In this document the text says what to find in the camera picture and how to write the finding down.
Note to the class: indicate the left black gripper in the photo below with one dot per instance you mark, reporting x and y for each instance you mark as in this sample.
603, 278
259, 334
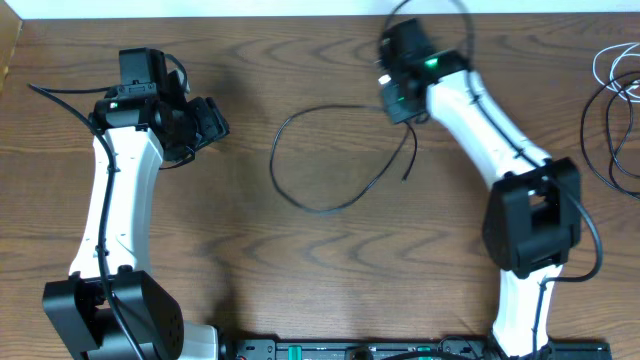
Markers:
209, 123

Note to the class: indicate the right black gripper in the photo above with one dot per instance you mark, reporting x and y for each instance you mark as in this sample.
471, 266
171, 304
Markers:
397, 114

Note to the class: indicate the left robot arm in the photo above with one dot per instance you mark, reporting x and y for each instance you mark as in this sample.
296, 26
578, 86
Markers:
109, 306

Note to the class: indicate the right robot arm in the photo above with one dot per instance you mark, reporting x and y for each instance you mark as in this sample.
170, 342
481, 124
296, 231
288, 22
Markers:
529, 224

